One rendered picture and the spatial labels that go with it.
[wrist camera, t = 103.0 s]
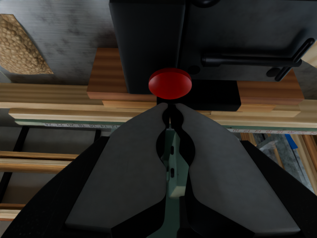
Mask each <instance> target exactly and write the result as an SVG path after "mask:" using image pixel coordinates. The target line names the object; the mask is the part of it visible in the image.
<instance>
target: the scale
mask: <svg viewBox="0 0 317 238"><path fill-rule="evenodd" d="M42 124H43V125H44V126H46V127H73V128H118V127H119V126H120V125H97V124H67V123H42ZM227 129H228V130H229V131H230V132H238V133H268V134H298V135H317V131H293V130H262V129H232V128H227ZM167 130H174V129H172V128H171V127H169V128H168V129H167Z"/></svg>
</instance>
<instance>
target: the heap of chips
mask: <svg viewBox="0 0 317 238"><path fill-rule="evenodd" d="M0 65H1V66H2V67H3V68H5V69H6V70H8V71H9V72H10V73H17V74H28V75H36V74H54V73H53V72H52V70H51V69H50V67H49V66H48V64H47V63H46V61H45V60H44V59H43V57H42V56H41V54H40V53H39V52H38V50H37V49H36V47H35V46H34V44H33V43H32V41H31V40H30V38H29V37H28V35H27V34H26V32H25V31H24V30H23V28H22V27H21V25H20V24H19V22H18V21H17V19H16V18H15V17H14V15H13V14H0Z"/></svg>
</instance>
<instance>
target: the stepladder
mask: <svg viewBox="0 0 317 238"><path fill-rule="evenodd" d="M252 134H253V136H254V139H255V142H256V144H257V146H256V147H257V148H258V149H259V150H260V151H262V152H263V153H264V154H265V155H267V156H268V157H269V158H270V159H272V160H273V161H274V162H276V163H277V164H278V161H277V158H276V156H275V153H274V149H277V151H278V153H279V156H280V158H281V160H282V163H283V165H284V168H285V170H286V171H287V172H288V173H290V174H291V175H292V176H293V177H295V178H296V179H297V180H298V181H299V182H300V183H302V184H303V185H304V186H306V187H307V188H308V189H309V190H310V191H312V192H313V193H314V190H313V188H312V185H311V183H310V181H309V178H308V176H307V174H306V171H305V169H304V167H303V164H302V162H301V159H300V157H299V154H298V152H297V150H296V149H297V148H298V147H297V145H296V144H295V142H294V141H293V139H292V137H291V135H290V134H271V136H270V137H268V135H267V133H252ZM278 165H279V164H278Z"/></svg>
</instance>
